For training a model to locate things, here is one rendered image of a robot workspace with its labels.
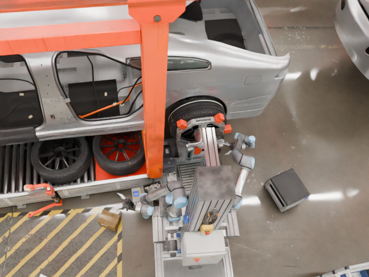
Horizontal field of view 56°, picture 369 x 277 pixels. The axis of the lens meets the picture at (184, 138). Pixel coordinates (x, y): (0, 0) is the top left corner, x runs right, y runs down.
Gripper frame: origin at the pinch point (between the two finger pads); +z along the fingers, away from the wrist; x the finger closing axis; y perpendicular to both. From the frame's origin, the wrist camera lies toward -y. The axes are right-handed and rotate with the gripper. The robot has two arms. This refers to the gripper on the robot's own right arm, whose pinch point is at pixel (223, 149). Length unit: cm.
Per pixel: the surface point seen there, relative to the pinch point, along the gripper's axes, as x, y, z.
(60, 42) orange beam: 7, 186, 132
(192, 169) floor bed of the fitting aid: -17, -82, 24
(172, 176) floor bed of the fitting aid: -8, -75, 53
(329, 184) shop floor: 33, -83, -155
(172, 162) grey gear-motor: -11, -42, 53
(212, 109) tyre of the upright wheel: -32.9, 32.8, 10.0
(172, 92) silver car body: -42, 59, 53
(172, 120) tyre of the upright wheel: -36, 16, 52
